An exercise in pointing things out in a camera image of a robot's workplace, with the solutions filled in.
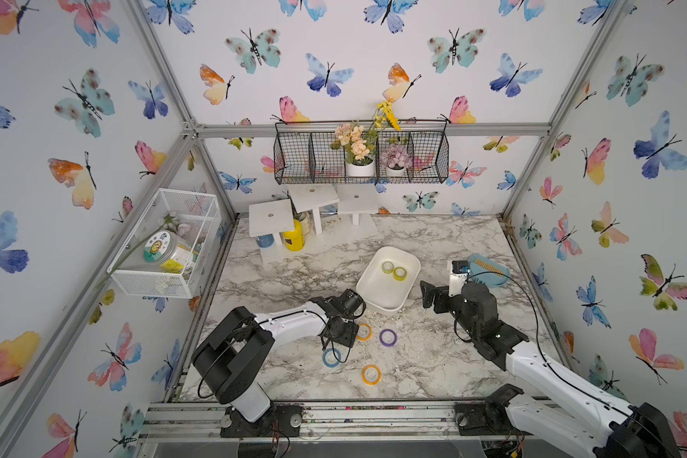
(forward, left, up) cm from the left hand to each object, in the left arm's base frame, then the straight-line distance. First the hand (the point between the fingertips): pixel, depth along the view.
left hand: (347, 332), depth 89 cm
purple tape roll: (-4, -12, 0) cm, 12 cm away
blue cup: (+32, +29, +6) cm, 44 cm away
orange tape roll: (-1, -7, 0) cm, 7 cm away
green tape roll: (+21, -19, 0) cm, 28 cm away
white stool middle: (+38, +12, +22) cm, 45 cm away
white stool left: (+35, +26, +16) cm, 46 cm away
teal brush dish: (+2, -34, +29) cm, 45 cm away
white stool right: (+44, -4, +16) cm, 47 cm away
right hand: (+8, -26, +18) cm, 33 cm away
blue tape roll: (-10, +5, 0) cm, 11 cm away
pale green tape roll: (+24, -15, 0) cm, 28 cm away
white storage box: (+19, -14, 0) cm, 23 cm away
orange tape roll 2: (-13, -7, 0) cm, 14 cm away
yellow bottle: (+31, +18, +9) cm, 37 cm away
